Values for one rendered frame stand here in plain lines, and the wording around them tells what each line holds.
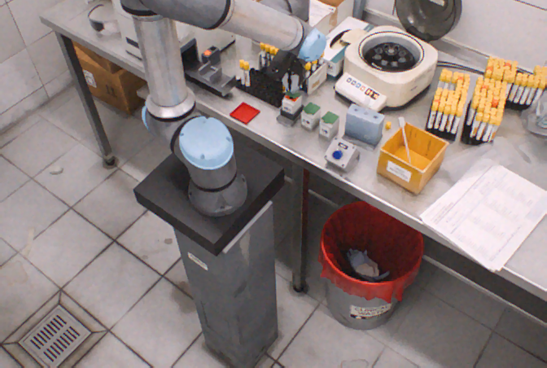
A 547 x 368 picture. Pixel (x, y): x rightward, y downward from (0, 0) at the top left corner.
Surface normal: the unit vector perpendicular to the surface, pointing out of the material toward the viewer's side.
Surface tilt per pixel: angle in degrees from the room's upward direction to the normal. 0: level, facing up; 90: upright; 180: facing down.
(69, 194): 0
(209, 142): 9
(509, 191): 1
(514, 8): 90
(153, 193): 4
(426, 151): 90
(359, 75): 90
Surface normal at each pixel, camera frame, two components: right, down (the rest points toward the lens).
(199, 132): 0.01, -0.54
